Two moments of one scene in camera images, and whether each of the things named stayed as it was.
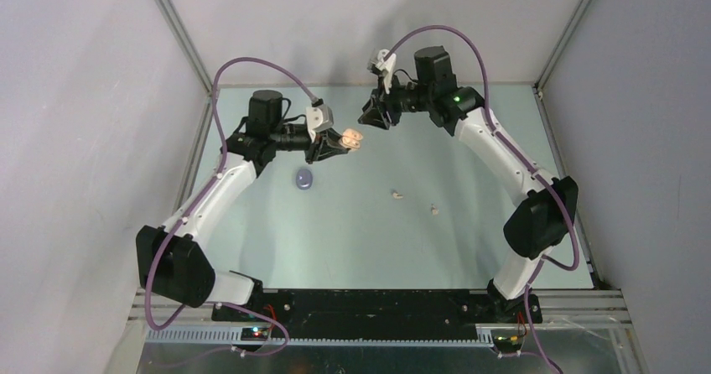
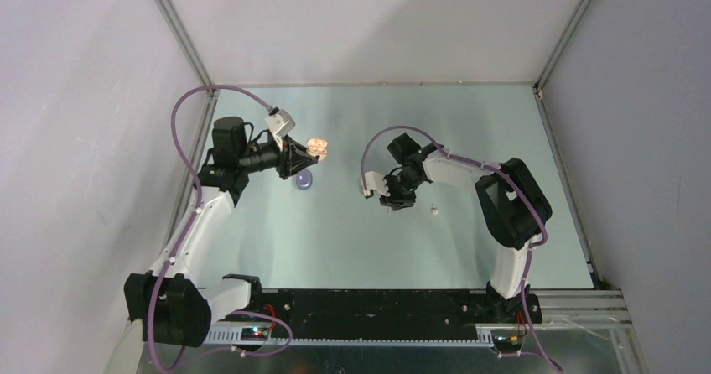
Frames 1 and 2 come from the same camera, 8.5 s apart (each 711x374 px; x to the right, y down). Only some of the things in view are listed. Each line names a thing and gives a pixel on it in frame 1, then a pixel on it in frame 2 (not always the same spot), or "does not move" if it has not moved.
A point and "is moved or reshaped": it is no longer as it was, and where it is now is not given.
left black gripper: (326, 145) -> (289, 163)
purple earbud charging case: (303, 179) does not move
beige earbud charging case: (351, 138) is moved or reshaped
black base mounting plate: (381, 313) does not move
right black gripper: (376, 108) -> (395, 200)
